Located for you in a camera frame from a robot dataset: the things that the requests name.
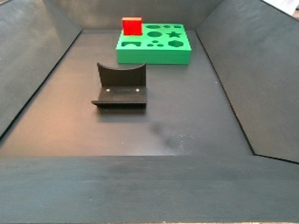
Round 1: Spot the black curved fixture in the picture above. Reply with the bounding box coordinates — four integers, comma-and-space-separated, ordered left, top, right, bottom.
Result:
91, 63, 147, 107

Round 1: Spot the green shape sorting board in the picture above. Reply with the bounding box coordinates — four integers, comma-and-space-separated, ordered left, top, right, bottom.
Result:
116, 24, 192, 65

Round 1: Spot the red cube block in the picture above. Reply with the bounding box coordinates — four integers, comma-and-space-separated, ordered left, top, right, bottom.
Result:
121, 17, 143, 36

